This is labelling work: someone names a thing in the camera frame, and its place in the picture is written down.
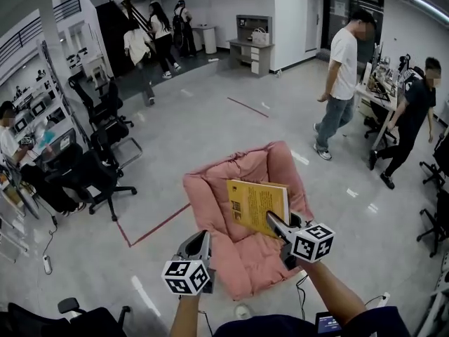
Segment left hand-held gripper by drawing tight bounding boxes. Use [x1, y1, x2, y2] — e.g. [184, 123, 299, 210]
[161, 230, 215, 298]

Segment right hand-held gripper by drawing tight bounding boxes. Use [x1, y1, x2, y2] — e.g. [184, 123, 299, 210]
[265, 211, 336, 270]

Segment yellow book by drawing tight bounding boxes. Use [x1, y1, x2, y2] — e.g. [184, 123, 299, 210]
[226, 179, 291, 240]

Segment person's left forearm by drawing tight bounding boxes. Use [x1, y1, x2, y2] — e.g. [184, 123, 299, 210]
[170, 293, 203, 337]

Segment person's right forearm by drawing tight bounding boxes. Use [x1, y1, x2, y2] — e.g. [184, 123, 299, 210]
[300, 258, 368, 328]

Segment angled red floor tape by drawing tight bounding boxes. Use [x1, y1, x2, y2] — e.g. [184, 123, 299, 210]
[115, 204, 193, 248]

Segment person's left shoe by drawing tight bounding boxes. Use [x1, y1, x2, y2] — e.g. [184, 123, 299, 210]
[234, 303, 253, 321]

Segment person's navy shirt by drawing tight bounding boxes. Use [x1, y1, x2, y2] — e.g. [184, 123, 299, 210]
[213, 305, 412, 337]

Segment black device with blue screen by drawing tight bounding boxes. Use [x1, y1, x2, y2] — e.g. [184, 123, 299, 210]
[314, 310, 343, 337]

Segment short red floor tape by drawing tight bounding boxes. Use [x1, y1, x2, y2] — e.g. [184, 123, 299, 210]
[227, 96, 269, 118]

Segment black cantilever office chair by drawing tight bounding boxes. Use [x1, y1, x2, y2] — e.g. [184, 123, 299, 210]
[90, 116, 144, 171]

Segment white desk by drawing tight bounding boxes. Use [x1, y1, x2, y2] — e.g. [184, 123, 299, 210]
[354, 61, 404, 150]

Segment white oval board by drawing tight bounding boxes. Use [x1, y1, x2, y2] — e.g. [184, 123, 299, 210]
[15, 173, 41, 220]

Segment white tote bag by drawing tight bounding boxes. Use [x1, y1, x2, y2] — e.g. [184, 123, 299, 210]
[250, 27, 271, 46]

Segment black and white backpack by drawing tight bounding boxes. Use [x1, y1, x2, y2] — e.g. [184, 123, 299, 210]
[399, 67, 425, 93]

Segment black monitor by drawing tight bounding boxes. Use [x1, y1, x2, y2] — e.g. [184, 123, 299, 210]
[371, 42, 384, 70]

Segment white round table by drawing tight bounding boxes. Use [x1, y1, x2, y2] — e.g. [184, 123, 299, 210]
[192, 25, 217, 55]

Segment white door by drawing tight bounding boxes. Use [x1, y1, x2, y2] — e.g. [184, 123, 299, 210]
[304, 0, 323, 54]

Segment white plastic stool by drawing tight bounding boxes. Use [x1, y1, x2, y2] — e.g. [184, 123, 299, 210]
[89, 63, 108, 84]

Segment white metal shelving rack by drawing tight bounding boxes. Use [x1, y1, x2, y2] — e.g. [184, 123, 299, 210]
[0, 40, 91, 154]

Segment white microwave oven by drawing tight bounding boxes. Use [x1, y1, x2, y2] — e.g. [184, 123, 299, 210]
[13, 116, 31, 133]
[30, 100, 48, 118]

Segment black double door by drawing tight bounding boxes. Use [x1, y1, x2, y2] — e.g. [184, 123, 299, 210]
[322, 0, 385, 59]

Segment dark staircase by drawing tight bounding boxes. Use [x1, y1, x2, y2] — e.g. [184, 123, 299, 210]
[96, 0, 155, 79]

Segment ceiling light panel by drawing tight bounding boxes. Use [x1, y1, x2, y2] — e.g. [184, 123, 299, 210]
[413, 0, 449, 20]

